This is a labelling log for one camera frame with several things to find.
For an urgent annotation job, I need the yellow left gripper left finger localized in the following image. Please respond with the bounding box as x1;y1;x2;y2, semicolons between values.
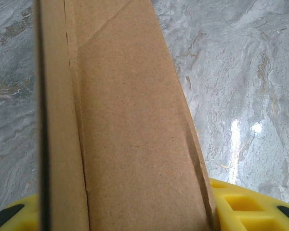
0;193;42;231

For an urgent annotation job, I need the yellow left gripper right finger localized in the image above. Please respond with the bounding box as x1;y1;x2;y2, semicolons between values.
209;178;289;231

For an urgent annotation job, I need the brown cardboard box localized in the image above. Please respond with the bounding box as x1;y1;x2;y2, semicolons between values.
33;0;219;231

